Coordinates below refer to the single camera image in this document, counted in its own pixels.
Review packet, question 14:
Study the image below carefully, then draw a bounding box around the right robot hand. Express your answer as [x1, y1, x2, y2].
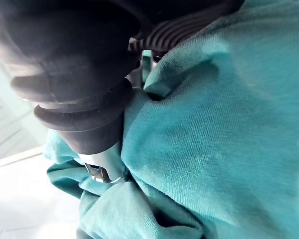
[0, 0, 246, 184]

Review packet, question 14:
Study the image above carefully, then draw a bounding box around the teal cloth garment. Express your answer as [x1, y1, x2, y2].
[43, 0, 299, 239]

